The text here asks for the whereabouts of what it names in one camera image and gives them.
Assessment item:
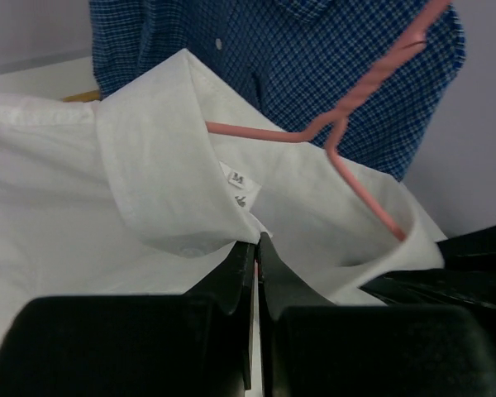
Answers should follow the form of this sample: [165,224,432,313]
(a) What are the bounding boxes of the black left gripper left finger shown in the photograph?
[0,242,256,396]

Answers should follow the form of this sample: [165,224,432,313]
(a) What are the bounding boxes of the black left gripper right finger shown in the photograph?
[257,236,496,396]

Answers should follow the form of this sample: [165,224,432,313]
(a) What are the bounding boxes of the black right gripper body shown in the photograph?
[360,226,496,349]

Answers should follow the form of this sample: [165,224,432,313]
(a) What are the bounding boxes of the white shirt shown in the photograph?
[0,50,443,343]

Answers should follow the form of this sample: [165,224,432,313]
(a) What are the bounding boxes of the pink wire hanger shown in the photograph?
[206,1,449,241]

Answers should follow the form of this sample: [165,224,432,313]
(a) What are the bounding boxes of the blue checked shirt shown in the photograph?
[89,0,465,179]

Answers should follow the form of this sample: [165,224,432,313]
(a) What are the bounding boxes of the wooden clothes rack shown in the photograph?
[62,90,101,103]

